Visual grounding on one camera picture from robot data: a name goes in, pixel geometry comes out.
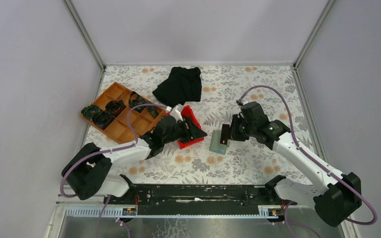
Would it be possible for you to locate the rolled dark patterned tie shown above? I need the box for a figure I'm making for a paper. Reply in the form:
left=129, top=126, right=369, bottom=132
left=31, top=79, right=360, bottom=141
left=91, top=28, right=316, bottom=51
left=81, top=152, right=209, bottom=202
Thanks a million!
left=80, top=104, right=101, bottom=120

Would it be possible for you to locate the red plastic bin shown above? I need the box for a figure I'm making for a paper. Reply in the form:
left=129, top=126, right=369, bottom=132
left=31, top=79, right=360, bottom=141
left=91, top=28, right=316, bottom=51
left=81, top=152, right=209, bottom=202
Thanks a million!
left=178, top=106, right=206, bottom=149

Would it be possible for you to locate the floral table mat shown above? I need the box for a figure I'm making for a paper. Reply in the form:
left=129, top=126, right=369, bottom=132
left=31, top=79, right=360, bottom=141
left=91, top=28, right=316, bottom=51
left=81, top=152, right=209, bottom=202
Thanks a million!
left=111, top=65, right=316, bottom=184

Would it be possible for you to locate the purple cable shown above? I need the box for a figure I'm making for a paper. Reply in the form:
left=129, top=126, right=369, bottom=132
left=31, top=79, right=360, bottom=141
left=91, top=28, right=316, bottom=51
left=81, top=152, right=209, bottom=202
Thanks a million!
left=236, top=85, right=379, bottom=226
left=60, top=103, right=172, bottom=238

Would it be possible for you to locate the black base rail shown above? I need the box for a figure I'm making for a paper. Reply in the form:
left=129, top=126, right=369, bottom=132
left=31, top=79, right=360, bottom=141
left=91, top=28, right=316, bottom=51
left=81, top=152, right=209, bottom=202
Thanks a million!
left=105, top=184, right=288, bottom=217

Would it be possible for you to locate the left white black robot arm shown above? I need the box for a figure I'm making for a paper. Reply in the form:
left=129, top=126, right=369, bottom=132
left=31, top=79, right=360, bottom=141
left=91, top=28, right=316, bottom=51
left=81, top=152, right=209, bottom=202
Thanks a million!
left=60, top=115, right=207, bottom=204

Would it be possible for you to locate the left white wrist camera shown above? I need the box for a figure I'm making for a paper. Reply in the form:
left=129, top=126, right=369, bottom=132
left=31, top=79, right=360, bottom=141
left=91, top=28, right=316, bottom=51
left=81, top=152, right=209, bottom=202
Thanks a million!
left=165, top=104, right=184, bottom=121

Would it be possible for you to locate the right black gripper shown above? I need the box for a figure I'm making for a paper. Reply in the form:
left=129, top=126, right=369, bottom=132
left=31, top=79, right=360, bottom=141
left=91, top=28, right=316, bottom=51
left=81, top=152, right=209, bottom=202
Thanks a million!
left=224, top=114, right=256, bottom=142

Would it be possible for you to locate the wooden divided organizer tray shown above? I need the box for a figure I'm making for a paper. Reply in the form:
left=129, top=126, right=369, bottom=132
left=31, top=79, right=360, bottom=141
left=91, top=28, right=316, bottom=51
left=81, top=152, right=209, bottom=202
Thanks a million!
left=80, top=82, right=166, bottom=144

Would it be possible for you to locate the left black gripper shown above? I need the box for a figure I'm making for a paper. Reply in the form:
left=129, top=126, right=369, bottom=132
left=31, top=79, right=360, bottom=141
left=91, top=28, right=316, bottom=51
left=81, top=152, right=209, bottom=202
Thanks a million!
left=162, top=116, right=207, bottom=146

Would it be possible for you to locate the black cloth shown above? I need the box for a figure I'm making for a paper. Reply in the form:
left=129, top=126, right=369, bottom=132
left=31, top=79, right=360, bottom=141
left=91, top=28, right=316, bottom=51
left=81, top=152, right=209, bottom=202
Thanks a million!
left=152, top=66, right=202, bottom=107

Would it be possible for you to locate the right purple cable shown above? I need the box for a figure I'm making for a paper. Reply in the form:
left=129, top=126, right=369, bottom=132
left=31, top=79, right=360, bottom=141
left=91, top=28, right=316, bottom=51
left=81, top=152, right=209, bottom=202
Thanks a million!
left=236, top=85, right=379, bottom=226

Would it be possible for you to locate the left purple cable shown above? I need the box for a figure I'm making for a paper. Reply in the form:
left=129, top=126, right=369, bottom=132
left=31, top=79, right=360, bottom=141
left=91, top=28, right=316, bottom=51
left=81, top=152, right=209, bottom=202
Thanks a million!
left=60, top=103, right=172, bottom=238

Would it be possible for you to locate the grey-green card holder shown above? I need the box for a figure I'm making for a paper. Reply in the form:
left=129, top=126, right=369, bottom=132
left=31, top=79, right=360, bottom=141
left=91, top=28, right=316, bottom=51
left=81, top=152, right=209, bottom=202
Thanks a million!
left=209, top=130, right=230, bottom=155

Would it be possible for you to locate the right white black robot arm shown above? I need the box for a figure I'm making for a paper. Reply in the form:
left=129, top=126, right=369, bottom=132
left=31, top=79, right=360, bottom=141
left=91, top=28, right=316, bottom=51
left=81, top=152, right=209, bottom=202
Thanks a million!
left=220, top=102, right=362, bottom=227

